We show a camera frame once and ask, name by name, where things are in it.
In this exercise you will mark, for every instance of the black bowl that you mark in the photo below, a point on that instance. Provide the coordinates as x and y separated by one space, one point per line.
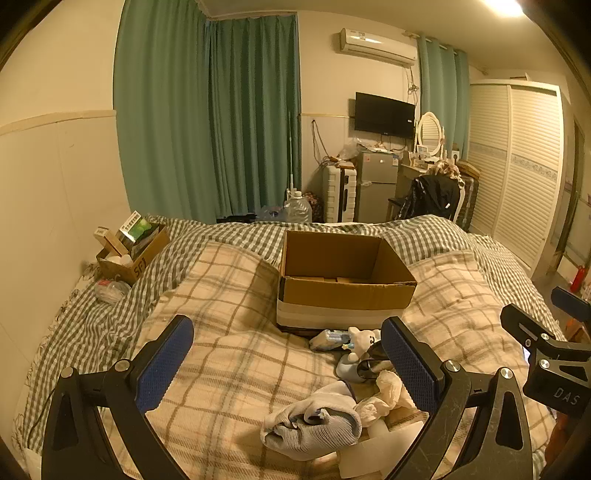
355 369

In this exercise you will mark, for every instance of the green checked duvet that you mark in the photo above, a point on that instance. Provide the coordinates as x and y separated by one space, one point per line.
92 332

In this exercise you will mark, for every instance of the white louvred wardrobe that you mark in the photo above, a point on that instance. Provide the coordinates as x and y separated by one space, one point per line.
512 175

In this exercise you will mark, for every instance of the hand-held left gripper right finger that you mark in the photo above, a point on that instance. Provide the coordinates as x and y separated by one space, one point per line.
408 364

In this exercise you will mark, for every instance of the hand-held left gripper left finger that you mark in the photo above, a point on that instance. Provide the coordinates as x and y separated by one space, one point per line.
166 364

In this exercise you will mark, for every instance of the small cardboard box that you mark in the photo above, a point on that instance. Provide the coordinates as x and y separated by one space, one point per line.
138 263

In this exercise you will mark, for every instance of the dark checked suitcase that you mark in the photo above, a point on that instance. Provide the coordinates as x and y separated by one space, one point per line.
468 198

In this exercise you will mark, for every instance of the large clear water bottle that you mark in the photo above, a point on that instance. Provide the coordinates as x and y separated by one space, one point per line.
296 210

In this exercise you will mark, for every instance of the white air conditioner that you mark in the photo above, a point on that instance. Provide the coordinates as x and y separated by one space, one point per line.
376 46

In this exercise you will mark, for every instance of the white ribbed suitcase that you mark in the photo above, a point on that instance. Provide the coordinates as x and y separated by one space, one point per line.
337 194

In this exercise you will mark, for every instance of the white dressing table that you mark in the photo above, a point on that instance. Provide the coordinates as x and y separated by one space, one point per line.
411 173

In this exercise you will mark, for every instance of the black jacket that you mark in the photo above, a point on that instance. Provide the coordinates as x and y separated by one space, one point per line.
434 196

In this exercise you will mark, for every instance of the black wall television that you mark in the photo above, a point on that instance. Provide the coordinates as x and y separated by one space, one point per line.
383 113

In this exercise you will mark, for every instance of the narrow green curtain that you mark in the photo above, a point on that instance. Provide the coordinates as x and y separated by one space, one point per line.
438 92

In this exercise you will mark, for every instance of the white oval mirror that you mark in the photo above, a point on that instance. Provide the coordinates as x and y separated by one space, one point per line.
429 129

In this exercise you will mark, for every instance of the light grey knit socks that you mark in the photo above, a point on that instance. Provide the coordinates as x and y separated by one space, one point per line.
318 429

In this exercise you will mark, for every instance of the beige plaid blanket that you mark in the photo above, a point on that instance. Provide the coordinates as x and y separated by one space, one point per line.
231 350

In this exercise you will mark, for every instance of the wide green curtain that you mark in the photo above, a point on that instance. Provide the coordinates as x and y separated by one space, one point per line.
207 115

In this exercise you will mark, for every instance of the white mop pole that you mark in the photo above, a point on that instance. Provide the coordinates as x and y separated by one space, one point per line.
291 152

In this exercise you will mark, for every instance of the clear plastic bag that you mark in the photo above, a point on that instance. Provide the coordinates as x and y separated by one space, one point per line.
111 290

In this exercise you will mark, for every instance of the blue white tissue packet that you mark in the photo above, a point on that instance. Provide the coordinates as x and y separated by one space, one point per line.
330 339

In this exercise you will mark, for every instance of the green product box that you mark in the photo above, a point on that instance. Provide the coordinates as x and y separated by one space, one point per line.
134 227

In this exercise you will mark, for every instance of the silver small fridge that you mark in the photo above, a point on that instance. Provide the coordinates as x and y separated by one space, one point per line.
376 189

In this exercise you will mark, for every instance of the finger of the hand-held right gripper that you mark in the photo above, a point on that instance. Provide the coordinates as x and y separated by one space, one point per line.
524 321
570 300

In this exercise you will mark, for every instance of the white plush toy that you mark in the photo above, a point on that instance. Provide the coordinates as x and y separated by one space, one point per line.
362 339

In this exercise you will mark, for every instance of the cream cloth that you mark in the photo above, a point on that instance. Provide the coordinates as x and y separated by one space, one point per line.
385 392

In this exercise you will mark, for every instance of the beige slim carton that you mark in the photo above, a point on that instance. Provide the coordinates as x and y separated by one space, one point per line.
108 240

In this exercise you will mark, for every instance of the red fire extinguisher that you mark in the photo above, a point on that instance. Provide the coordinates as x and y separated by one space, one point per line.
578 279

